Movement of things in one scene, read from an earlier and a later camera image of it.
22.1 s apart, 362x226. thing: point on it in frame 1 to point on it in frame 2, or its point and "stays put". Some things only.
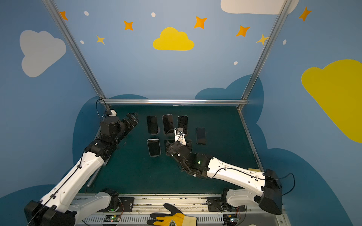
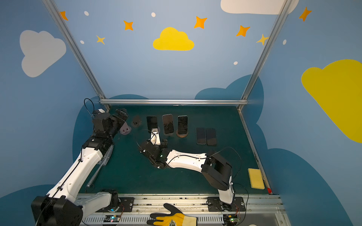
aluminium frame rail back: x=174 y=102 stays put
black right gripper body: x=172 y=148 to x=149 y=147
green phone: x=201 y=135 stays put
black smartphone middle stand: x=168 y=122 stays put
